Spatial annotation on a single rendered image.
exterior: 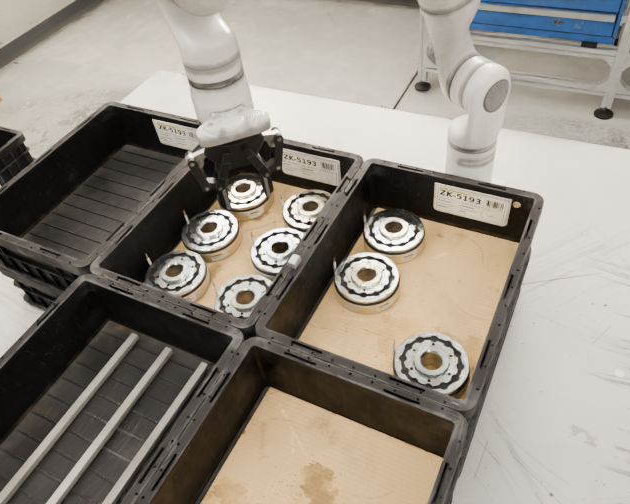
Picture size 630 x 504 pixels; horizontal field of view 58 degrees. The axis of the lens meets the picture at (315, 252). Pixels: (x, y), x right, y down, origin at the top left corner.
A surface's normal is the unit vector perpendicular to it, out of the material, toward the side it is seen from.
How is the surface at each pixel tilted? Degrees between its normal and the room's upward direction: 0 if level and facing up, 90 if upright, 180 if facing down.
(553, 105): 0
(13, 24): 90
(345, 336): 0
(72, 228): 0
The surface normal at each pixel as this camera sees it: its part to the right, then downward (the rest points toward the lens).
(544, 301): -0.11, -0.68
